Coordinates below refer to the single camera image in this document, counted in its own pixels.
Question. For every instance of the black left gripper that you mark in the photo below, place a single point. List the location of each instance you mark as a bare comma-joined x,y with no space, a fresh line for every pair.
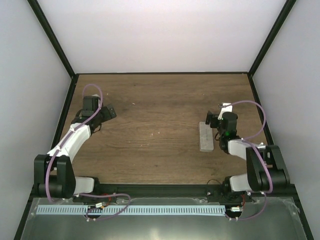
107,116

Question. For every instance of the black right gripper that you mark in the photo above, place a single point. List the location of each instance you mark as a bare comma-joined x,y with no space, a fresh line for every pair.
214,116

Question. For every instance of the grey sunglasses case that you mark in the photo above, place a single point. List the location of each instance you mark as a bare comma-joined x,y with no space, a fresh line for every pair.
206,138

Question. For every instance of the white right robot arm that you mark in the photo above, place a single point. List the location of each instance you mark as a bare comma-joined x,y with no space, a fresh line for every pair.
265,167

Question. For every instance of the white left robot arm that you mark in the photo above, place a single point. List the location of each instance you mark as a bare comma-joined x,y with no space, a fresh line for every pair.
54,176

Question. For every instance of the black enclosure frame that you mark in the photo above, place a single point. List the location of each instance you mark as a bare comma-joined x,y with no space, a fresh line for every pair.
41,17

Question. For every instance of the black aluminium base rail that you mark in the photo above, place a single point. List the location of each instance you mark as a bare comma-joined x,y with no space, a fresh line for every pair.
212,192

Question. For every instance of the light blue slotted cable duct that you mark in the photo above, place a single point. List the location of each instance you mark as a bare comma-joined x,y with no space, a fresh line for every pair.
148,210

